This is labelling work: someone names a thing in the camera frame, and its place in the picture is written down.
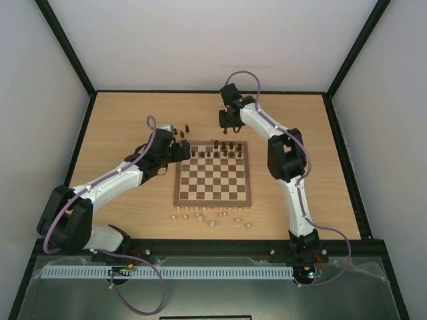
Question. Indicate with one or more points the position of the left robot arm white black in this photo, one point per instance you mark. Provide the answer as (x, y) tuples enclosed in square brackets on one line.
[(67, 224)]

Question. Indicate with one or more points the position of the left controller board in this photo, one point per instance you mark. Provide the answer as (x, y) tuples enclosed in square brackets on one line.
[(124, 271)]

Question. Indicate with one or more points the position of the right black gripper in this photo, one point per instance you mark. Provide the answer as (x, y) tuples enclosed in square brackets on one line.
[(227, 119)]

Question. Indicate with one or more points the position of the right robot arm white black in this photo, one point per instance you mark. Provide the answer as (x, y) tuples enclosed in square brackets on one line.
[(287, 162)]

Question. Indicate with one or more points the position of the white slotted cable duct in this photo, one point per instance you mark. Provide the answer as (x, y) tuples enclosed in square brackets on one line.
[(171, 273)]

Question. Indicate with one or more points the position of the wooden chess board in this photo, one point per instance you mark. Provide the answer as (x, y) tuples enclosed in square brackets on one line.
[(213, 182)]

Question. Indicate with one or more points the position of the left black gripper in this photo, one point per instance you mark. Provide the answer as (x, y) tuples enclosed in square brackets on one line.
[(186, 151)]

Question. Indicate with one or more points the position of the black frame rail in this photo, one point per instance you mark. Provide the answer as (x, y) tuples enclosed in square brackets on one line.
[(275, 251)]

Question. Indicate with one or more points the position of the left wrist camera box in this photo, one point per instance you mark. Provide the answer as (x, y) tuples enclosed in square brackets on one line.
[(167, 127)]

